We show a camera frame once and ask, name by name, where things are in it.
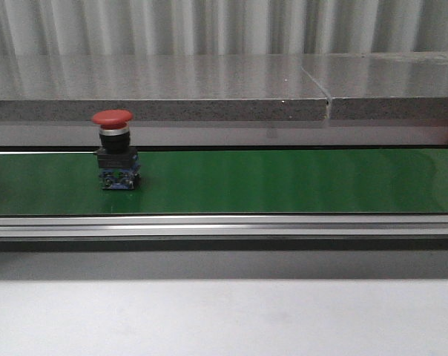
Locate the grey granite slab right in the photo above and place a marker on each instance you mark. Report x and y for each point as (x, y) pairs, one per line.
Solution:
(381, 86)

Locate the grey granite slab left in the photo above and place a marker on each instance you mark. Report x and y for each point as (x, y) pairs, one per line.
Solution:
(158, 88)

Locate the aluminium conveyor frame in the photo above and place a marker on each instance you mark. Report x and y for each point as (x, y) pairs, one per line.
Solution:
(232, 232)

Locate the grey granite slab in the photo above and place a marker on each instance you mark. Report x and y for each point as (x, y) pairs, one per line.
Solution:
(158, 88)
(381, 86)

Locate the green conveyor belt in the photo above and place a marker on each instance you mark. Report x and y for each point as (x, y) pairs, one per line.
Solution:
(383, 180)

